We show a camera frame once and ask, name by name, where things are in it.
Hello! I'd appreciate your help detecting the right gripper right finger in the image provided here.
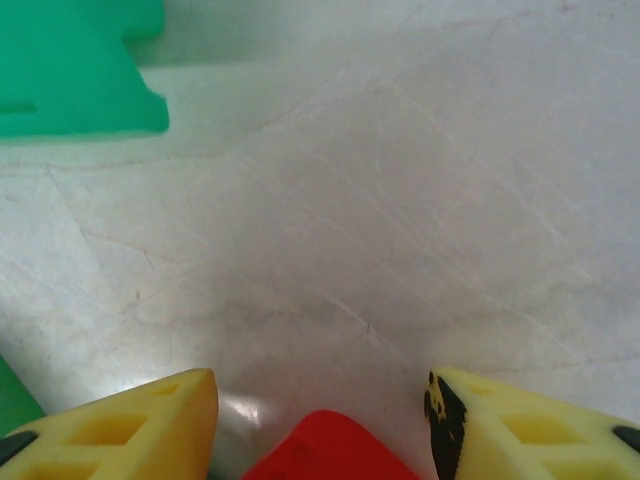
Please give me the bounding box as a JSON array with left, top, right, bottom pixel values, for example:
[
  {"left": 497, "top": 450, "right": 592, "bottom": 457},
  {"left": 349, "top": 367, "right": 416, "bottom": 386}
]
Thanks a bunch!
[{"left": 423, "top": 368, "right": 640, "bottom": 480}]

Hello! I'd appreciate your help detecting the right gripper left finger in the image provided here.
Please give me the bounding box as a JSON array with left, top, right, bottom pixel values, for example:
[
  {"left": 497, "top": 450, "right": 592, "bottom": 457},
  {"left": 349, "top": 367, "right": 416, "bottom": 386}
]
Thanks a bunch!
[{"left": 0, "top": 368, "right": 220, "bottom": 480}]

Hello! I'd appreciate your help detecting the green plastic bin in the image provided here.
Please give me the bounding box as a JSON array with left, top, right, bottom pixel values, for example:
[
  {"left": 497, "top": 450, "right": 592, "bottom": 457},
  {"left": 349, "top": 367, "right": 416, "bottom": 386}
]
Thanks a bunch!
[{"left": 0, "top": 0, "right": 170, "bottom": 144}]

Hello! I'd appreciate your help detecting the green lego brick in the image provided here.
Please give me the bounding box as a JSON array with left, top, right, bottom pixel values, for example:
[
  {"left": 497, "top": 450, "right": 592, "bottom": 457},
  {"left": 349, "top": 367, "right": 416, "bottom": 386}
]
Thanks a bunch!
[{"left": 0, "top": 353, "right": 47, "bottom": 436}]

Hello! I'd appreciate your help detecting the red lego brick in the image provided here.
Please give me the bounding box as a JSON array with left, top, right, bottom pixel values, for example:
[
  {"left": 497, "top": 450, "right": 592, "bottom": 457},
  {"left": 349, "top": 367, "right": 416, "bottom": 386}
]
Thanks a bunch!
[{"left": 239, "top": 409, "right": 426, "bottom": 480}]

